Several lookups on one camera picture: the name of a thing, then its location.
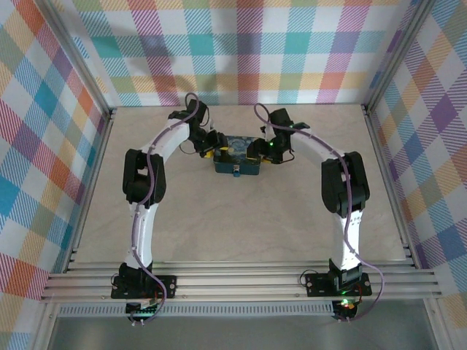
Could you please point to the blue starry night tin box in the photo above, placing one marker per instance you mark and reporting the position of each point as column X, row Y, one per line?
column 233, row 158

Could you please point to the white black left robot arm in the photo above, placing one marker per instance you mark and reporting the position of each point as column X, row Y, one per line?
column 143, row 222

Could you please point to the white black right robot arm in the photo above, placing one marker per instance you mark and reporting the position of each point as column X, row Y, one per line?
column 350, row 189

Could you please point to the small blue padlock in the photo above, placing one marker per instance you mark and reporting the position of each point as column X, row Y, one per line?
column 236, row 171

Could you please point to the aluminium left side rail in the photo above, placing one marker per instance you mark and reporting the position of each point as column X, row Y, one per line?
column 93, row 189

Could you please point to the aluminium rail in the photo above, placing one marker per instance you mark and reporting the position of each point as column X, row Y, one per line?
column 388, row 189
column 93, row 189

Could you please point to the aluminium right side rail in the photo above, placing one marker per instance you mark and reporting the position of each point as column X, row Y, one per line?
column 388, row 189

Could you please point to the aluminium front rail beam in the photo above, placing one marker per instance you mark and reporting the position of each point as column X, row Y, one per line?
column 241, row 286

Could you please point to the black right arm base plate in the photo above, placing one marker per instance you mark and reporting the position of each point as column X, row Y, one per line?
column 317, row 284

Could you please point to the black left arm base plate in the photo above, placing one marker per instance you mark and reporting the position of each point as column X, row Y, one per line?
column 168, row 286

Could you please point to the aluminium left upright post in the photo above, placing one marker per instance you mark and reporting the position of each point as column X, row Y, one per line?
column 78, row 54

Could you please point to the aluminium upright post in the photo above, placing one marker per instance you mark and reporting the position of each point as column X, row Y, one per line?
column 78, row 54
column 397, row 54

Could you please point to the aluminium right upright post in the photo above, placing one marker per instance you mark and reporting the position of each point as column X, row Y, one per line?
column 397, row 54

